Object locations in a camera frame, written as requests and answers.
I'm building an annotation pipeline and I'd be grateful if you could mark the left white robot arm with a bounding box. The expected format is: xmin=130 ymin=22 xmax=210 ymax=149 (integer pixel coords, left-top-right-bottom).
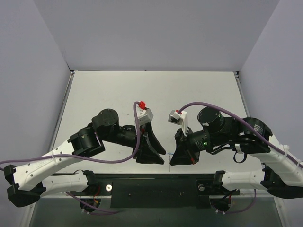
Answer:
xmin=3 ymin=108 xmax=166 ymax=207

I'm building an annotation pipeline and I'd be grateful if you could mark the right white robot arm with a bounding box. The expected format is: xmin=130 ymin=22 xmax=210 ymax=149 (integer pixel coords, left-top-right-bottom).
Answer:
xmin=168 ymin=107 xmax=303 ymax=199

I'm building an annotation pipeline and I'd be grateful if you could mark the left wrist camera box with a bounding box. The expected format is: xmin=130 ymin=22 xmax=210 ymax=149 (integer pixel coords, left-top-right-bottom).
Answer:
xmin=137 ymin=108 xmax=153 ymax=126

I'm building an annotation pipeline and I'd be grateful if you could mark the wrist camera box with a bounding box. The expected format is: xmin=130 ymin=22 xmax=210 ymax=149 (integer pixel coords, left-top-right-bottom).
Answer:
xmin=137 ymin=108 xmax=153 ymax=126
xmin=168 ymin=110 xmax=187 ymax=125

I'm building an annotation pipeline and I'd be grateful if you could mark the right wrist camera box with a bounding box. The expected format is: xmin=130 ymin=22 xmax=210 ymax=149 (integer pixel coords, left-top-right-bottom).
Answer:
xmin=168 ymin=110 xmax=187 ymax=125

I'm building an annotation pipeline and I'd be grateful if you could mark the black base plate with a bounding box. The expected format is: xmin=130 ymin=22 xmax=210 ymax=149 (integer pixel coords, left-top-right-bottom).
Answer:
xmin=78 ymin=174 xmax=240 ymax=210

